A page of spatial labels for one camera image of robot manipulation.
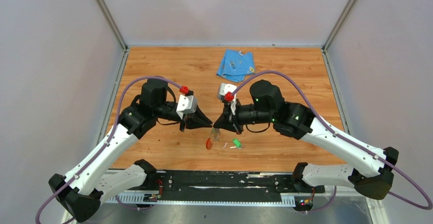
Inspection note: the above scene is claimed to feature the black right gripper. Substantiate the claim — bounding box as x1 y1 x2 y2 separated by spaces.
212 98 274 135

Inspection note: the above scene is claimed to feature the metal keyring plate with spring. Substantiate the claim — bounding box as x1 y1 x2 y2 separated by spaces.
205 128 221 150

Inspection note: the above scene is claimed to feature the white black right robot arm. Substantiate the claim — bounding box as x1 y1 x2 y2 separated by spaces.
214 80 399 200

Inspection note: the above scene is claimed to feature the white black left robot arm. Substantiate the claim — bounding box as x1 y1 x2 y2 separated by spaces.
49 76 213 223

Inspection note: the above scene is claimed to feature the blue folded cloth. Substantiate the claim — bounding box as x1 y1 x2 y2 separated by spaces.
216 49 256 83

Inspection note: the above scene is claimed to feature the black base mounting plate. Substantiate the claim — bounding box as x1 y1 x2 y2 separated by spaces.
132 170 325 203

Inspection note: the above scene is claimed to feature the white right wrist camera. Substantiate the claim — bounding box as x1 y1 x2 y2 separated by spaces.
216 83 237 115

